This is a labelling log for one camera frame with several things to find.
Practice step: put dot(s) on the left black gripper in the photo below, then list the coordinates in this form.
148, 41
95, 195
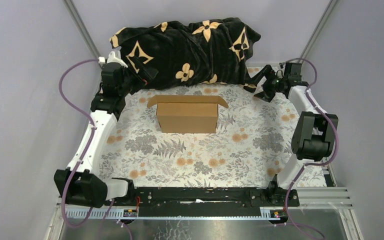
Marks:
142, 77

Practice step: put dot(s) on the black blanket with tan flowers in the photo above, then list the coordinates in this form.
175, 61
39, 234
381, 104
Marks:
212, 51

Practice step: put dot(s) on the floral patterned table mat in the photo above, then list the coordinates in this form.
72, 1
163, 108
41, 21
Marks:
251, 144

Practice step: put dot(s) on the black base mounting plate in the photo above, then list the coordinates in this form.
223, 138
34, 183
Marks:
206, 201

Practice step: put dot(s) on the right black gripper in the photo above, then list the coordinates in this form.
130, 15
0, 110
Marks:
268, 74

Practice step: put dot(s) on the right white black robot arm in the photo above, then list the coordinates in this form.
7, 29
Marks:
315, 141

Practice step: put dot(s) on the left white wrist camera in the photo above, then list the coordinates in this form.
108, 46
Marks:
115, 57

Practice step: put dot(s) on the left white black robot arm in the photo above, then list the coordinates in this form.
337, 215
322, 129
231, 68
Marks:
79, 184

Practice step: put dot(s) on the aluminium frame rail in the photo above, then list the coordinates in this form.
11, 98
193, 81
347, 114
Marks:
311, 198

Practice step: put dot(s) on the brown cardboard box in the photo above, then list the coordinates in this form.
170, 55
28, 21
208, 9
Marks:
187, 114

